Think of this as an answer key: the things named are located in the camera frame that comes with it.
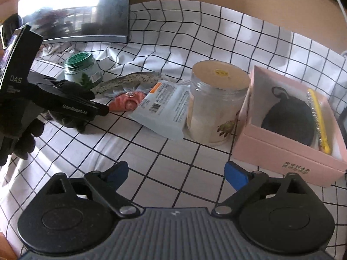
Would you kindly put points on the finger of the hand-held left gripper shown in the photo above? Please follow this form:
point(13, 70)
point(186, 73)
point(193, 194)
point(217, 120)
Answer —
point(54, 82)
point(76, 107)

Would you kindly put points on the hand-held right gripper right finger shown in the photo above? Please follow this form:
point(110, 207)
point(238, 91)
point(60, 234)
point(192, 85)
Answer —
point(235, 176)

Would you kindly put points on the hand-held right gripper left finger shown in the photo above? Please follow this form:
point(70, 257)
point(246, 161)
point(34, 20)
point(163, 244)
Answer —
point(118, 173)

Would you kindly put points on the dark plush cloth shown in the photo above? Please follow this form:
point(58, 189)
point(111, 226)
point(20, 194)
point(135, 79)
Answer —
point(70, 122)

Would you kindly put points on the pink cardboard box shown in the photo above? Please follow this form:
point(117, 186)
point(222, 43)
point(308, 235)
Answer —
point(271, 154)

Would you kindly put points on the black round pouch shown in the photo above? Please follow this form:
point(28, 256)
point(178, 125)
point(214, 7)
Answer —
point(287, 116)

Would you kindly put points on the yellow silver glitter brush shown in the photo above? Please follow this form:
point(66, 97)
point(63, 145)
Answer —
point(321, 119)

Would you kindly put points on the pink orange soft toy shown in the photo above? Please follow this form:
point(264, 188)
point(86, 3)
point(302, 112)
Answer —
point(127, 101)

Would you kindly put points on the person's left hand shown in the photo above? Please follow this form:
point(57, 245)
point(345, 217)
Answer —
point(24, 143)

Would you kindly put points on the green lidded glass jar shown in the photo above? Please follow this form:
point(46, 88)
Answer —
point(84, 70)

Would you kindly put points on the black round device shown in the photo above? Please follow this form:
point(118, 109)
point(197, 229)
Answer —
point(9, 27)

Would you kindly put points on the black white checked tablecloth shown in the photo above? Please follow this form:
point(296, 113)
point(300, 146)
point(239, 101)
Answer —
point(162, 154)

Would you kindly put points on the grey spotted fish toy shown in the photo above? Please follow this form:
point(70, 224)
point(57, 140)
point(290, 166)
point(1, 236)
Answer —
point(127, 81)

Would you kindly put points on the clear plastic jar flower label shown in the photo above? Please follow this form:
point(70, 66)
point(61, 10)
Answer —
point(214, 108)

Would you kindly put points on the dark computer monitor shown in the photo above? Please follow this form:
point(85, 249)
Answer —
point(76, 8)

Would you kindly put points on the light blue wipes packet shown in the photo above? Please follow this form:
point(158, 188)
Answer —
point(162, 105)

